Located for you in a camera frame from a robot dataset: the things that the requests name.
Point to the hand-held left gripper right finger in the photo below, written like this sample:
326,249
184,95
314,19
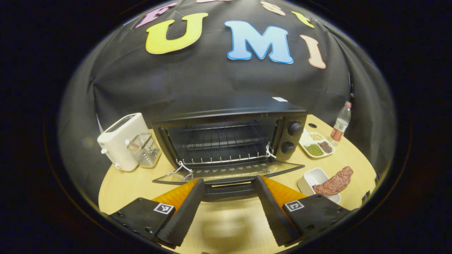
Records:
273,215

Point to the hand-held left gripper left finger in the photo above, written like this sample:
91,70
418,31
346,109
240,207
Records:
187,211

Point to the brown steak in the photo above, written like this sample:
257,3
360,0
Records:
333,183

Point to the black electric oven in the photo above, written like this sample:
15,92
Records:
229,113

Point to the white rectangular dish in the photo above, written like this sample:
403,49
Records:
312,178

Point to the clear plastic holder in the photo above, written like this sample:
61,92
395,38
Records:
148,155

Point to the pile of green beans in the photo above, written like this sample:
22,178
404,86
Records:
313,150

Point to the white divided plate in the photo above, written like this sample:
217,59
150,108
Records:
304,140

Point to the pile of dark red beans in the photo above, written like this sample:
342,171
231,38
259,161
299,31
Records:
325,147

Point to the pink white straw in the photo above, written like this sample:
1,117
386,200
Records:
132,144

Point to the pile of pale beans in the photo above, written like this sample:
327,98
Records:
316,137

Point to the white toaster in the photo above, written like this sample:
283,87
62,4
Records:
116,144

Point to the plastic bottle with red label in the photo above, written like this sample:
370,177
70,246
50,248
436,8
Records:
339,128

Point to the black backdrop cloth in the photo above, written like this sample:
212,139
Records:
212,81

